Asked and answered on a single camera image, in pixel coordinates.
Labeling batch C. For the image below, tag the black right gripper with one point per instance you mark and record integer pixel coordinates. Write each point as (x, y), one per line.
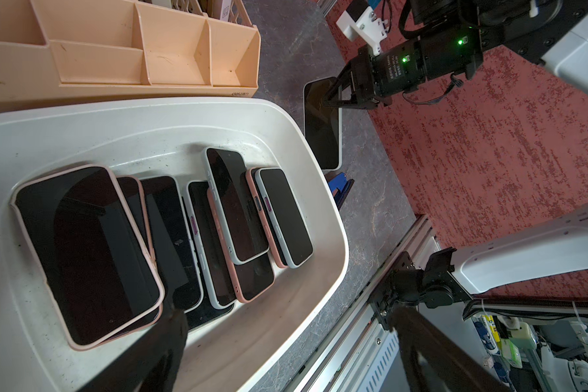
(451, 51)

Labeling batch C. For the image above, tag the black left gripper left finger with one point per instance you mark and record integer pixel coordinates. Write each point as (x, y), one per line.
(151, 363)

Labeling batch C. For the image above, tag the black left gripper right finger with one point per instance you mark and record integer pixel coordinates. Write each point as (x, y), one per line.
(419, 338)

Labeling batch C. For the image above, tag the white case phone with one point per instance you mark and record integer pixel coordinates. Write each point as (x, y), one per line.
(245, 238)
(284, 215)
(322, 125)

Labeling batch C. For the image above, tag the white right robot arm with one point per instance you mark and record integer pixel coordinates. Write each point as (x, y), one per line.
(506, 152)

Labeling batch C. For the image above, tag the pink case phone far left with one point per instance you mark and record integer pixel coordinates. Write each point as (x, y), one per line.
(96, 265)

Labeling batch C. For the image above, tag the white plastic storage tray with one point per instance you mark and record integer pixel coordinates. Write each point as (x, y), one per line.
(154, 137)

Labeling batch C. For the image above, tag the beige plastic file organizer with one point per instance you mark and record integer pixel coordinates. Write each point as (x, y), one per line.
(55, 53)

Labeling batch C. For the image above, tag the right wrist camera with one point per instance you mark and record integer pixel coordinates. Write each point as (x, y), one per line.
(359, 20)

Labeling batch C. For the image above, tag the aluminium front rail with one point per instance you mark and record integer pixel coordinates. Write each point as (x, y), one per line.
(526, 344)

